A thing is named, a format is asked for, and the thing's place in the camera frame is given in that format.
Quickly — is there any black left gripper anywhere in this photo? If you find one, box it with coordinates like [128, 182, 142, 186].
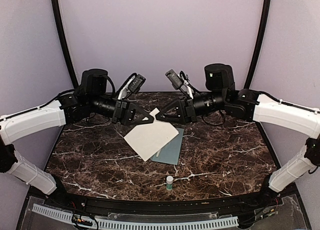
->
[88, 94, 155, 126]

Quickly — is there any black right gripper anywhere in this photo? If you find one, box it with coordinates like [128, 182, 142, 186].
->
[155, 90, 227, 124]

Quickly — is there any teal envelope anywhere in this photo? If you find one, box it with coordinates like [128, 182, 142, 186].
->
[150, 128, 184, 165]

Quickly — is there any white green glue stick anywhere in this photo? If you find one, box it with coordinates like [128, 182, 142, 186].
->
[166, 176, 174, 191]

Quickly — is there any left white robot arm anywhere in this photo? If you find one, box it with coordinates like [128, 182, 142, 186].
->
[0, 69, 154, 208]

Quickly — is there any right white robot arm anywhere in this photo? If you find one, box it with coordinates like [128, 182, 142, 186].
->
[155, 63, 320, 207]

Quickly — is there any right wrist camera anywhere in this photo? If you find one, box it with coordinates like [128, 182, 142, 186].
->
[165, 69, 194, 99]

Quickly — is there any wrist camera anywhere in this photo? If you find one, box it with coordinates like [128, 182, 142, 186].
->
[117, 73, 146, 100]
[165, 69, 194, 99]

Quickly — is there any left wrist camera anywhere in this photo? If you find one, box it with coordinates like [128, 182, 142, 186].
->
[117, 73, 146, 100]

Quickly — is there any right black frame post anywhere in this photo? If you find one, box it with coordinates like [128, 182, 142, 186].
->
[244, 0, 271, 89]

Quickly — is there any black frame post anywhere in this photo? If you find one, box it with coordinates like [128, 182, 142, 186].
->
[244, 0, 271, 89]
[51, 0, 79, 88]

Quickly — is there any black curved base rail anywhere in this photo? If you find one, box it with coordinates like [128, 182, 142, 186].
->
[44, 190, 281, 217]

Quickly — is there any white slotted cable duct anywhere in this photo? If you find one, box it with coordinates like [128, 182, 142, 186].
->
[32, 204, 239, 230]

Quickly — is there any left black frame post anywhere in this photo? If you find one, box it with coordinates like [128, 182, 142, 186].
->
[51, 0, 79, 88]

